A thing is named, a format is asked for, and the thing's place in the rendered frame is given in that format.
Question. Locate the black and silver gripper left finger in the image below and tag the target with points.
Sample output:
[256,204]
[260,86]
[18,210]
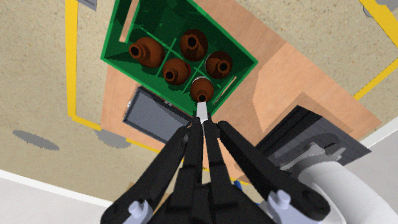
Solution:
[137,204]

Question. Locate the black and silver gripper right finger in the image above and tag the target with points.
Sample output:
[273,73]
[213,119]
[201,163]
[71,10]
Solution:
[288,200]

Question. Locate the green plastic crate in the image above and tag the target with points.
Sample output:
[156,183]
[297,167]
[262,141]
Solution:
[164,19]

